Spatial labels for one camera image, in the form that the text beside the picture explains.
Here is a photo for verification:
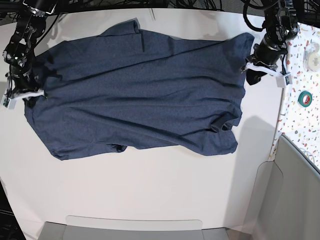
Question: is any clear tape dispenser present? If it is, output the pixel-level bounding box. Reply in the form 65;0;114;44
303;41;320;72

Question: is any grey plastic bin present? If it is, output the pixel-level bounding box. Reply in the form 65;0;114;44
242;135;320;240
39;215;229;240

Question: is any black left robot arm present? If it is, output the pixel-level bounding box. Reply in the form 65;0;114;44
241;0;299;86

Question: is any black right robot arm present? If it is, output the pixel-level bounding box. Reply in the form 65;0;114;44
0;0;58;109

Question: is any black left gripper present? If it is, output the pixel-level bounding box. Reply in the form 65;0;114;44
246;36;288;85

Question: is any green tape roll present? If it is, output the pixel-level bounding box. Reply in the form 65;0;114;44
298;91;313;108

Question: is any navy blue t-shirt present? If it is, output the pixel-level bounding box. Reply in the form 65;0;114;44
24;20;254;160

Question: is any grey plastic bin front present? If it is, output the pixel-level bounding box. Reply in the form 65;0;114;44
39;215;229;240

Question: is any terrazzo patterned side table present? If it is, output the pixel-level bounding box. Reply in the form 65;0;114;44
269;23;320;167

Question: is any grey plastic bin right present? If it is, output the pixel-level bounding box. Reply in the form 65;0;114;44
242;135;320;240

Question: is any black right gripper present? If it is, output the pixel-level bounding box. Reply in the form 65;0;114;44
9;68;40;108

